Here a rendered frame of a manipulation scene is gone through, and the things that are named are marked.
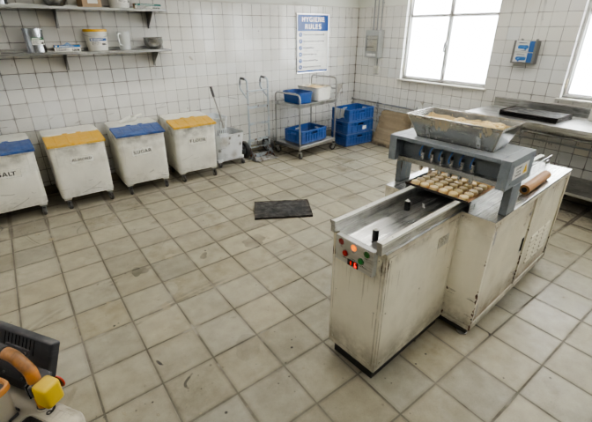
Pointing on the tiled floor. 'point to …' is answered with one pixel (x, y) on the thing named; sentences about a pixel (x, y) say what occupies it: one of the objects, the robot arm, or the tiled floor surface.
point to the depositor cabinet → (495, 247)
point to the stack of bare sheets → (282, 209)
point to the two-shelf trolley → (310, 121)
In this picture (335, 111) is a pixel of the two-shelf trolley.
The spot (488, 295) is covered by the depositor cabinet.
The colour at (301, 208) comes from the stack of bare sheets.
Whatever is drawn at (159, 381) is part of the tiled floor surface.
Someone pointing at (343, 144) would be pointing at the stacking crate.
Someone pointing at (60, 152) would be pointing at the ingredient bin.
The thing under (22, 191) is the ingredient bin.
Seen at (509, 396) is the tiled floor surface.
